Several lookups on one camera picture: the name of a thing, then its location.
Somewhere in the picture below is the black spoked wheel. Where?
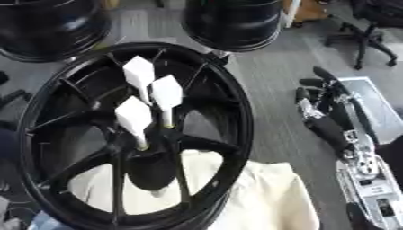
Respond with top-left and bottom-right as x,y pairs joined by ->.
13,41 -> 257,230

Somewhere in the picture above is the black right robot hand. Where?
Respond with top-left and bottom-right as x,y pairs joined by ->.
292,66 -> 381,157

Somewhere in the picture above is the grey flat panel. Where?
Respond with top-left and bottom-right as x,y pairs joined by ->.
335,76 -> 403,146

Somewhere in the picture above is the white cloth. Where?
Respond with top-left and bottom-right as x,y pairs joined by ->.
66,148 -> 323,230

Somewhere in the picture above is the black office chair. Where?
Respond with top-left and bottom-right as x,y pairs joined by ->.
322,0 -> 403,71

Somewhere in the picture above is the black wheel rim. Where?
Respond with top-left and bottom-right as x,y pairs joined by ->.
0,0 -> 113,64
179,0 -> 285,53

